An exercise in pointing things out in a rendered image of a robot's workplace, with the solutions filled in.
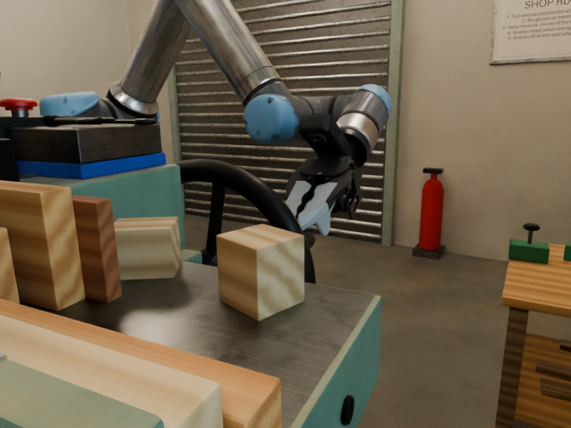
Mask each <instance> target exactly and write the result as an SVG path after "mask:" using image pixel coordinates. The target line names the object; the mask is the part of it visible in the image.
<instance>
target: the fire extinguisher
mask: <svg viewBox="0 0 571 428"><path fill-rule="evenodd" d="M443 172H444V169H443V168H430V167H425V168H423V173H431V179H430V180H428V181H426V183H425V185H424V187H423V190H422V196H421V221H420V234H419V243H418V244H417V245H416V246H415V247H414V248H413V251H412V256H419V257H425V258H430V259H435V260H439V259H440V258H441V256H442V255H443V254H444V252H445V245H441V244H440V236H441V226H442V215H443V203H444V188H443V185H442V183H441V182H440V181H438V180H437V177H438V174H442V173H443Z"/></svg>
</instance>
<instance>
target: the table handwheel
mask: <svg viewBox="0 0 571 428"><path fill-rule="evenodd" d="M173 164H176V165H178V166H179V167H180V177H181V184H184V183H191V182H208V183H212V197H211V208H210V218H209V225H208V232H207V239H206V248H205V249H203V250H201V251H200V252H201V255H202V264H203V265H208V266H213V267H217V266H218V256H217V240H216V236H217V235H218V234H221V229H222V218H223V205H224V198H225V191H226V188H228V189H232V190H233V191H235V192H236V193H238V194H240V195H241V196H243V197H244V198H246V199H247V200H248V201H250V202H251V203H252V204H253V205H254V206H255V207H256V208H257V209H258V210H259V211H260V212H261V213H262V214H263V215H264V216H265V218H266V219H267V220H268V221H269V223H270V224H271V226H272V227H276V228H281V229H284V230H287V231H290V232H293V233H296V234H301V235H304V233H303V230H302V229H301V227H300V225H299V223H298V221H297V219H296V218H295V216H294V215H293V213H292V212H291V210H290V209H289V207H288V206H287V205H286V203H285V202H284V201H283V200H282V199H281V198H280V197H279V196H278V195H277V194H276V193H275V192H274V191H273V190H272V189H271V188H270V187H269V186H268V185H267V184H266V183H265V182H263V181H262V180H260V179H259V178H258V177H256V176H254V175H253V174H251V173H249V172H248V171H246V170H244V169H242V168H240V167H238V166H235V165H232V164H229V163H227V162H224V161H220V160H211V159H192V160H182V161H179V162H176V163H173ZM304 282H305V283H310V284H316V278H315V270H314V261H313V258H312V254H311V251H310V249H309V246H308V242H307V240H306V237H305V235H304Z"/></svg>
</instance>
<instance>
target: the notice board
mask: <svg viewBox="0 0 571 428"><path fill-rule="evenodd" d="M561 60H571V0H495V10H494V18H493V28H492V37H491V45H490V55H489V65H498V64H514V63H529V62H546V61H561Z"/></svg>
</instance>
